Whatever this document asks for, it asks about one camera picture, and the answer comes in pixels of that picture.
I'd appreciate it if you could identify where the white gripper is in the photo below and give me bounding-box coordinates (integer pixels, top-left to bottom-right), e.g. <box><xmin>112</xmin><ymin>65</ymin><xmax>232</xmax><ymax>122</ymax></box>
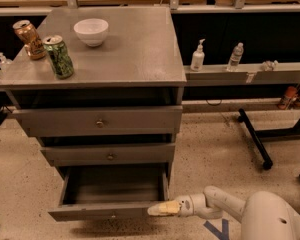
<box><xmin>147</xmin><ymin>193</ymin><xmax>207</xmax><ymax>218</ymax></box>

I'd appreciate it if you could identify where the grey bottom drawer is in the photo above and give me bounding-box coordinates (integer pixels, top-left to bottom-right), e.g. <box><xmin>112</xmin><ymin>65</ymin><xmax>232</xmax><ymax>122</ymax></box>
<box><xmin>49</xmin><ymin>163</ymin><xmax>169</xmax><ymax>221</ymax></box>

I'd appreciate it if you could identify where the grey drawer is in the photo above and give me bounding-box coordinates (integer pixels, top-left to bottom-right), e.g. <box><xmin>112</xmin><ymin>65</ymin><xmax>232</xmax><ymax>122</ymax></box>
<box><xmin>13</xmin><ymin>106</ymin><xmax>182</xmax><ymax>137</ymax></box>
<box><xmin>41</xmin><ymin>143</ymin><xmax>175</xmax><ymax>167</ymax></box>
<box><xmin>49</xmin><ymin>163</ymin><xmax>169</xmax><ymax>221</ymax></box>

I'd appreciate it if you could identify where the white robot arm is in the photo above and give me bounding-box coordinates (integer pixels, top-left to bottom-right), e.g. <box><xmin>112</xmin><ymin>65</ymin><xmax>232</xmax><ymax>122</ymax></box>
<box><xmin>147</xmin><ymin>186</ymin><xmax>300</xmax><ymax>240</ymax></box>

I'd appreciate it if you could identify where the grey middle drawer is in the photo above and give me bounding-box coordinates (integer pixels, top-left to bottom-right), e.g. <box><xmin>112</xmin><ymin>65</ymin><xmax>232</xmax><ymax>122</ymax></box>
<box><xmin>41</xmin><ymin>143</ymin><xmax>175</xmax><ymax>167</ymax></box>

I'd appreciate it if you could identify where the grey top drawer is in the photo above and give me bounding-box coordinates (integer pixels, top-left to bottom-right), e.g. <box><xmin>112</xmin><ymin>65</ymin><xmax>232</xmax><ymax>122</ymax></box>
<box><xmin>13</xmin><ymin>106</ymin><xmax>182</xmax><ymax>137</ymax></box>

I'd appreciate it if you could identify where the grey wooden drawer cabinet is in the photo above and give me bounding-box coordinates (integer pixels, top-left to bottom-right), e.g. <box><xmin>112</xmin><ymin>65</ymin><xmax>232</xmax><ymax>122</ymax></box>
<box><xmin>0</xmin><ymin>6</ymin><xmax>188</xmax><ymax>187</ymax></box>

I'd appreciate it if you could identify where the black wheeled stand base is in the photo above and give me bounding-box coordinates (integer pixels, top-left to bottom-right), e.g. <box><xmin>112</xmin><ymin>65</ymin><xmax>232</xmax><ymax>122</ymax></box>
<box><xmin>238</xmin><ymin>108</ymin><xmax>300</xmax><ymax>170</ymax></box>

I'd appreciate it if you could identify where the white pump lotion bottle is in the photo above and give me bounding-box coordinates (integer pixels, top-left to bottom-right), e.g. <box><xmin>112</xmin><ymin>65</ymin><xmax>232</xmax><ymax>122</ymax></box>
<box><xmin>190</xmin><ymin>39</ymin><xmax>205</xmax><ymax>71</ymax></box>

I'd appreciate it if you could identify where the orange spray bottle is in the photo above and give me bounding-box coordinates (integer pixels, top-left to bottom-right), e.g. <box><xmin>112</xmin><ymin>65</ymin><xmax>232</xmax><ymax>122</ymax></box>
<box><xmin>277</xmin><ymin>86</ymin><xmax>297</xmax><ymax>109</ymax></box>

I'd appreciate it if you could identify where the clear plastic water bottle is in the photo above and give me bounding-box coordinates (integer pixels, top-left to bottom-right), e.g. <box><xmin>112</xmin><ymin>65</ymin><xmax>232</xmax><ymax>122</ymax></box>
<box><xmin>227</xmin><ymin>42</ymin><xmax>244</xmax><ymax>72</ymax></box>

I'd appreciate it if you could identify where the crumpled plastic wrapper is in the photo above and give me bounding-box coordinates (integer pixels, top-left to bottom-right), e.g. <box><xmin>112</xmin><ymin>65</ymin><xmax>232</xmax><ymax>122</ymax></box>
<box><xmin>261</xmin><ymin>60</ymin><xmax>278</xmax><ymax>71</ymax></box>

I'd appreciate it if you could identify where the white ceramic bowl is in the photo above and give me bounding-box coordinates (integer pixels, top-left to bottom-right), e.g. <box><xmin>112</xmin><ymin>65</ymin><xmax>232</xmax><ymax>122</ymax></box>
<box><xmin>74</xmin><ymin>18</ymin><xmax>109</xmax><ymax>47</ymax></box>

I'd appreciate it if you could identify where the green drink can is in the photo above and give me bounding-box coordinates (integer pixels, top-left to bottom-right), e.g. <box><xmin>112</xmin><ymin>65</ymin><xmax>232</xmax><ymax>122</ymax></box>
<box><xmin>43</xmin><ymin>35</ymin><xmax>74</xmax><ymax>79</ymax></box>

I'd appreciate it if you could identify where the clear pump sanitizer bottle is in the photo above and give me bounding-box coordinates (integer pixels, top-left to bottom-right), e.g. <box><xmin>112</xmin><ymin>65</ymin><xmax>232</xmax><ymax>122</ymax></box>
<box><xmin>0</xmin><ymin>52</ymin><xmax>12</xmax><ymax>72</ymax></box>

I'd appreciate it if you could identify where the orange drink can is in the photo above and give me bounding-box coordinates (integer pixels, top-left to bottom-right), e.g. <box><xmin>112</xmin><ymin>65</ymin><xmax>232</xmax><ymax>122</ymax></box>
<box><xmin>13</xmin><ymin>20</ymin><xmax>46</xmax><ymax>60</ymax></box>

